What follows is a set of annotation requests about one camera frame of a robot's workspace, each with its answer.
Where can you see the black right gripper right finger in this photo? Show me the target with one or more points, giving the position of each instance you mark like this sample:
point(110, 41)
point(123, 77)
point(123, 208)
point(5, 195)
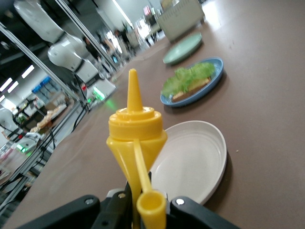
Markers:
point(190, 214)

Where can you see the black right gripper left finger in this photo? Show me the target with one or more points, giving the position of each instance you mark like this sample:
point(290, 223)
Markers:
point(71, 212)

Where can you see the yellow mustard squeeze bottle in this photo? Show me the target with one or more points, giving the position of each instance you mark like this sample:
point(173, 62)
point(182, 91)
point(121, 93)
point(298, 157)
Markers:
point(135, 133)

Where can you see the brown bread slice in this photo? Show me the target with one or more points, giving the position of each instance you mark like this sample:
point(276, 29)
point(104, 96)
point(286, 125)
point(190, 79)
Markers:
point(197, 84)

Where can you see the green lettuce leaf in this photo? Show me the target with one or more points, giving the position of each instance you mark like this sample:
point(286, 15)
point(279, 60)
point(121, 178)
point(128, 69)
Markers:
point(186, 76)

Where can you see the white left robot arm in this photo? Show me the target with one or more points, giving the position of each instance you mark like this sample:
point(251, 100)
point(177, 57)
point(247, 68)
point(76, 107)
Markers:
point(64, 55)

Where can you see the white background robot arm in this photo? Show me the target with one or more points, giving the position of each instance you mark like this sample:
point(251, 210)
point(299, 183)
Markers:
point(26, 143)

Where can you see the beige round plate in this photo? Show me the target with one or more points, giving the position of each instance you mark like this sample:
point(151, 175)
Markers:
point(190, 162)

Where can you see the blue round plate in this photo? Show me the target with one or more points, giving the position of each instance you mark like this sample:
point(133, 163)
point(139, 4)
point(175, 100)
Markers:
point(202, 93)

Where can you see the pale green round plate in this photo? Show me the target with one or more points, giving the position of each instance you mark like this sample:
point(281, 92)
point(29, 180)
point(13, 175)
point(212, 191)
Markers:
point(183, 48)

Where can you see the beige chrome-topped toaster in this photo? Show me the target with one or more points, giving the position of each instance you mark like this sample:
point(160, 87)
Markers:
point(181, 19)

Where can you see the aluminium frame rail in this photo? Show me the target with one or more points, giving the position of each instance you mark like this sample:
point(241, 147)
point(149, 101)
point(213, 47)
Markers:
point(47, 68)

